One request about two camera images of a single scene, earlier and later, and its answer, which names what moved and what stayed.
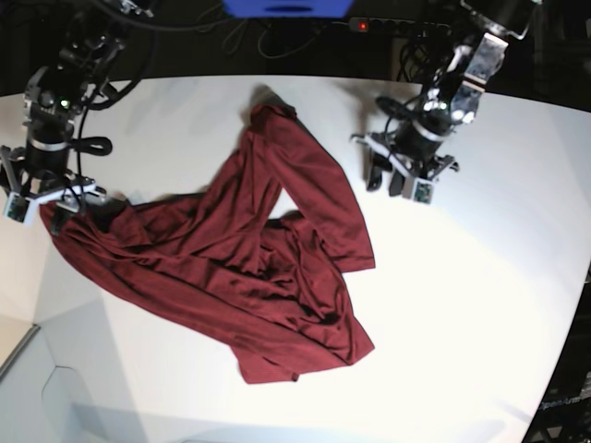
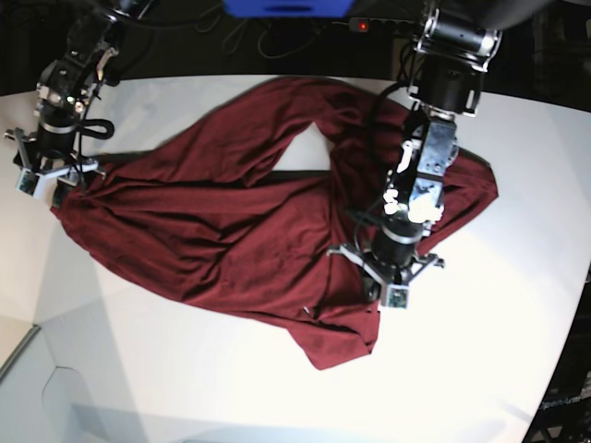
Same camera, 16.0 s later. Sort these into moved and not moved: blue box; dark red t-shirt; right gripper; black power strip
Moved: right gripper; dark red t-shirt
Not moved: black power strip; blue box
